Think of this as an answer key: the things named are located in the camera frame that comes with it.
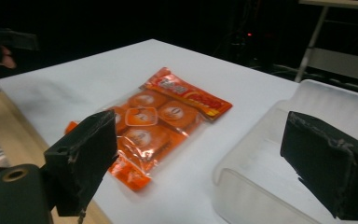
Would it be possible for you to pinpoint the orange snack bag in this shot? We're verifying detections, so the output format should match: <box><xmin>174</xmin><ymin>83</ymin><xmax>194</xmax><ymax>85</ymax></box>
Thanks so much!
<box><xmin>64</xmin><ymin>66</ymin><xmax>233</xmax><ymax>191</ymax></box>

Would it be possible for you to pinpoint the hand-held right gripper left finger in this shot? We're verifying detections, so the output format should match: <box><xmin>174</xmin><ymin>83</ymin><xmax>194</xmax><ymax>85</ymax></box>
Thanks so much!
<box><xmin>43</xmin><ymin>109</ymin><xmax>119</xmax><ymax>217</ymax></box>

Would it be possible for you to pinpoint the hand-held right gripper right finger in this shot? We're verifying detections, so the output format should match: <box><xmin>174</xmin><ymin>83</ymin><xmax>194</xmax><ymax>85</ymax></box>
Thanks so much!
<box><xmin>280</xmin><ymin>110</ymin><xmax>358</xmax><ymax>221</ymax></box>

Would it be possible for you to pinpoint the white metal stand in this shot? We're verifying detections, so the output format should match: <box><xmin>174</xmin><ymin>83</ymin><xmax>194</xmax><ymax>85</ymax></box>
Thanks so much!
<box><xmin>294</xmin><ymin>0</ymin><xmax>358</xmax><ymax>96</ymax></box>

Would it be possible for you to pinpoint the translucent plastic bin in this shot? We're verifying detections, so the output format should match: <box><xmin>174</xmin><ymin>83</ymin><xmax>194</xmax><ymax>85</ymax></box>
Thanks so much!
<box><xmin>212</xmin><ymin>78</ymin><xmax>358</xmax><ymax>224</ymax></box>

